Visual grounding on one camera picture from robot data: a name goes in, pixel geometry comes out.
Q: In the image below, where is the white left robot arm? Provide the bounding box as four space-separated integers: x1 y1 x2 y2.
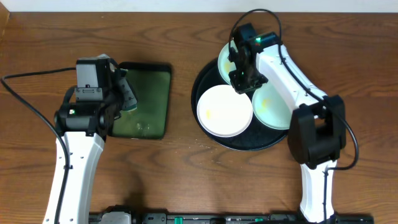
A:
44 54 137 223

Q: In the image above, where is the round black serving tray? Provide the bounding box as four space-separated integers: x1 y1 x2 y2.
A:
191 58 288 151

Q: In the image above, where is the green and yellow sponge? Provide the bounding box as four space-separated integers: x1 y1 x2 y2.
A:
119 69 137 111

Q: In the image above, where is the mint green plate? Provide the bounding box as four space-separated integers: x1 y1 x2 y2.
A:
252 83 292 130
217 44 236 85

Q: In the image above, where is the pale pink plate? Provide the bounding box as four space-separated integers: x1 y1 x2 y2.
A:
197 85 253 138

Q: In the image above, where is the mint green plate front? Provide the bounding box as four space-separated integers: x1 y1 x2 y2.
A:
252 83 292 130

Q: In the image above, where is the black rectangular water tray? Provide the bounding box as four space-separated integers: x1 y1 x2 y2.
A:
111 62 172 139

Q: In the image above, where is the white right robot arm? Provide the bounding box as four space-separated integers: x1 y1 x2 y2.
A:
228 24 348 223

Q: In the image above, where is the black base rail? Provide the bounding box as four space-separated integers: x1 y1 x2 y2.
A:
88 204 376 224

